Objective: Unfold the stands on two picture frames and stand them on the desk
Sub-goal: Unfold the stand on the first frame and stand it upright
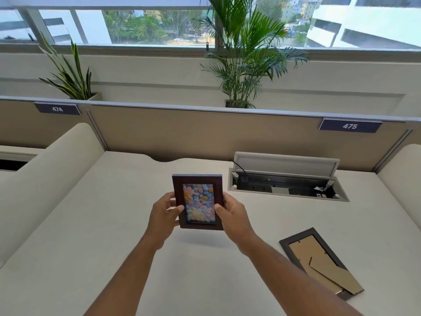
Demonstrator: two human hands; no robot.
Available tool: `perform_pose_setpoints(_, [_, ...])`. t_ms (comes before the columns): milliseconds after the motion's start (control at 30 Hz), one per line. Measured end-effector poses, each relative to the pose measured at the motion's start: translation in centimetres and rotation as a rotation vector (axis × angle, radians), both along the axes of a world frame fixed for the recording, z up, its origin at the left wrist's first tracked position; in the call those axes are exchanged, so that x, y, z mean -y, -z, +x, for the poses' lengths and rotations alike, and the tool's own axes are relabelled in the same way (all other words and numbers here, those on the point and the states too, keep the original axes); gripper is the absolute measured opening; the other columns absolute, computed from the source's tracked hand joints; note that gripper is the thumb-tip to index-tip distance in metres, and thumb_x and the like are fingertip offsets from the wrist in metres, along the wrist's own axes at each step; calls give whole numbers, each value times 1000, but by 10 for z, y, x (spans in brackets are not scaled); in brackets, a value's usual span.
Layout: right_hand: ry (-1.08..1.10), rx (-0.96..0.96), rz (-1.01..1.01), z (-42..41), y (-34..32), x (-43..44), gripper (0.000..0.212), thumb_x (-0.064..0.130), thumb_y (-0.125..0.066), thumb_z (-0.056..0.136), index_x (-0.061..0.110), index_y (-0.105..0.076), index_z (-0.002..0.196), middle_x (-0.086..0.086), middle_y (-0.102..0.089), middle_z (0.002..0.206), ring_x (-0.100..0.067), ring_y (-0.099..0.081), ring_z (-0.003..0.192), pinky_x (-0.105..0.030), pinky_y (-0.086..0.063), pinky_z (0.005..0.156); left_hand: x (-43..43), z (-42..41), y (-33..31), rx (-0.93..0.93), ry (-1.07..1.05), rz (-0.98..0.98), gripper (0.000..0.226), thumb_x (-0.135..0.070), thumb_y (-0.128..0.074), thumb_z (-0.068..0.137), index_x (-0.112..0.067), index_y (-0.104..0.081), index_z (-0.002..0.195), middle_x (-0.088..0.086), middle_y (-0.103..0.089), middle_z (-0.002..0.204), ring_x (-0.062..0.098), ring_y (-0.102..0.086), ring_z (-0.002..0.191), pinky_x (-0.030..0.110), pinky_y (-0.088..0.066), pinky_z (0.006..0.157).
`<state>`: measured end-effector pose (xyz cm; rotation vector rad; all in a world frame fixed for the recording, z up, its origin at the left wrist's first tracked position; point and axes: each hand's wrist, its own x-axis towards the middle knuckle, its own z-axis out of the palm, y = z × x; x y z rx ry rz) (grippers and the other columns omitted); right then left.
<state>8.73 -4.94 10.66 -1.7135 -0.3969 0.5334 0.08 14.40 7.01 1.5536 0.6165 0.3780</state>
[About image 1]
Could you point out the person's left hand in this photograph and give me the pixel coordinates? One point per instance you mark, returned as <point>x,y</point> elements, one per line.
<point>162,217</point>

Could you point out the person's right hand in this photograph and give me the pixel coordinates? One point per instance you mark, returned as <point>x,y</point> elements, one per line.
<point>235,220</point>

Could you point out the person's left thumb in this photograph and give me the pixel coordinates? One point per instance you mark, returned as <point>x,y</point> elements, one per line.
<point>177,211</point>

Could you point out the person's right thumb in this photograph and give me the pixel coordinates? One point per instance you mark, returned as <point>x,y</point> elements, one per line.
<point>219,212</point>

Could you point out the dark brown picture frame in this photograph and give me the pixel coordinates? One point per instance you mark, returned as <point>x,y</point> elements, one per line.
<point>199,184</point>

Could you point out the person's right forearm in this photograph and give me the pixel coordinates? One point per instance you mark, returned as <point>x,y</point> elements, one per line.
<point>292,279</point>

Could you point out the person's left forearm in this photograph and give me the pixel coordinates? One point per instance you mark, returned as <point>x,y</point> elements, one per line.
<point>126,276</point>

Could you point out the colourful flower photo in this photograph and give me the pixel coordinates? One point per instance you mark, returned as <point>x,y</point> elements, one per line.
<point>199,202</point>

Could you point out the beige desk partition panel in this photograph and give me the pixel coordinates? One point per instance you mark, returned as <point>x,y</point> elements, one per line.
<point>230,134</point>
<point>36,123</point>

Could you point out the beige planter box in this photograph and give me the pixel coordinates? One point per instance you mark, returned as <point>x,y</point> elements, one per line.
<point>232,103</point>
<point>93,96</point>

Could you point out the cream curved desk divider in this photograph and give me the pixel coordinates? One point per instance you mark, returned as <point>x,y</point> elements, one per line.
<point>401,184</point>
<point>42,187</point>

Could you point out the dark blue desk number label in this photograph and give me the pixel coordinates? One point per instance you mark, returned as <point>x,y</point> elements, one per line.
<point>58,108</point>
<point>350,126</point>

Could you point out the palm plant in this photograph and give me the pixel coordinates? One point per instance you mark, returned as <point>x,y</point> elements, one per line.
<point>245,52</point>

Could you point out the snake plant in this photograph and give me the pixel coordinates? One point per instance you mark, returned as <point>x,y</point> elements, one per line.
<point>67,74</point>

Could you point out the window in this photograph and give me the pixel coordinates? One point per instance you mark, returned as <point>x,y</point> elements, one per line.
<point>210,21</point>

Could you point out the black picture frame with stand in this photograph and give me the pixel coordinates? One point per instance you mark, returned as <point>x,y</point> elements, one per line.
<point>320,259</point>

